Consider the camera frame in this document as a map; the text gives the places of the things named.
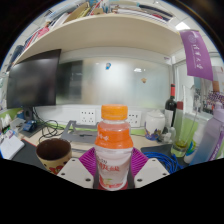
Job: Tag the grey metal laptop stand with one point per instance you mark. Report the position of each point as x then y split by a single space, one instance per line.
78 135

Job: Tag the dark wine bottle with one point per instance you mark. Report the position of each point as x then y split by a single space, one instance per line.
170 110

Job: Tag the patterned paper cup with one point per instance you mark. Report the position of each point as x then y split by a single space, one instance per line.
53 153

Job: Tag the white wall socket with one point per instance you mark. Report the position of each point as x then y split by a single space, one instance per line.
87 116
134 119

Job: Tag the small blue desk device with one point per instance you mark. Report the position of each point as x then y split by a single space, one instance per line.
29 126

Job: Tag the translucent purple water bottle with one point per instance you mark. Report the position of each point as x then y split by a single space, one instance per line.
210 140

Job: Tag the wooden shelf with books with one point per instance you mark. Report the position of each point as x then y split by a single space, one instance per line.
100 33

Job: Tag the ceiling light panels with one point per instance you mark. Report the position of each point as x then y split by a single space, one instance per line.
182 26

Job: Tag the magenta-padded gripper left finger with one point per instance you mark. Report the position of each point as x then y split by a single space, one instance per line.
73 173

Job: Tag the black desk mat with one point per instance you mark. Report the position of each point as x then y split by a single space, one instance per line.
30 156

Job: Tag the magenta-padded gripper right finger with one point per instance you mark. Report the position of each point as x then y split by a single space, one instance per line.
151 172

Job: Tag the purple hanging pennant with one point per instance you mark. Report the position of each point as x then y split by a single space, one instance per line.
198 55

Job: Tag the small orange glass sticker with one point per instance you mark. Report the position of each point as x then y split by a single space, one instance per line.
143 80

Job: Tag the orange-capped drink bottle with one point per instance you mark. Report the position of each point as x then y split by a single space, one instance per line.
113 150

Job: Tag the black computer monitor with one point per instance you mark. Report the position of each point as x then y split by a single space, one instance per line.
33 83

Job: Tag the small blue glass sticker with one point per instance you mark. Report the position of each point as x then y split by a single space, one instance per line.
108 65

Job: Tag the clear drinking glass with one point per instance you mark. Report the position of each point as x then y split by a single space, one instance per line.
181 140

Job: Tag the white ceramic jar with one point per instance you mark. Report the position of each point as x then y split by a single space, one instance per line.
155 125

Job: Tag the group photo poster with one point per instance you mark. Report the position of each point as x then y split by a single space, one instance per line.
216 96

